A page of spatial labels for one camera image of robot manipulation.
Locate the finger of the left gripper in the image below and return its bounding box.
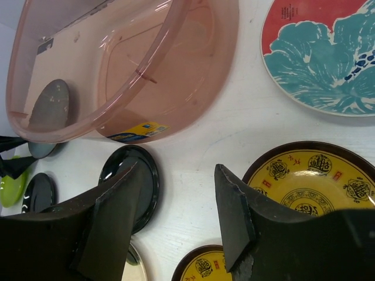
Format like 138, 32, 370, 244
1, 156, 37, 179
0, 136, 26, 152

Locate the black glossy centre plate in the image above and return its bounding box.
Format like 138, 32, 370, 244
98, 145, 161, 234

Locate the pink translucent plastic bin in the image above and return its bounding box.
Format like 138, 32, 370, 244
5, 1, 239, 143

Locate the black plate left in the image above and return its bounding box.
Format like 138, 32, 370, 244
21, 173, 57, 213

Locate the yellow patterned plate lower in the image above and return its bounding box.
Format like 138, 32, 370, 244
171, 245, 232, 281

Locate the dark teal glazed plate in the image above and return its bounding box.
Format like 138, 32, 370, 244
28, 78, 80, 159

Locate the yellow patterned plate upper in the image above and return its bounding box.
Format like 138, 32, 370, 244
243, 141, 374, 217

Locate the red teal floral plate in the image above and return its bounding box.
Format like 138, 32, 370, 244
261, 1, 374, 117

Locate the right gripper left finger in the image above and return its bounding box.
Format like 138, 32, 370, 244
1, 165, 138, 280

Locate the lime green plate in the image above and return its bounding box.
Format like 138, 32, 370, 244
1, 164, 29, 208

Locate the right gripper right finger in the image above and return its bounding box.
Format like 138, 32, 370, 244
214, 164, 374, 280

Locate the cream plate with black patch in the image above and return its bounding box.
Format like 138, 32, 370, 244
121, 244, 148, 281

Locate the yellow patterned plate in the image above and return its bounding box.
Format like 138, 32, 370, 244
171, 245, 232, 281
243, 141, 374, 217

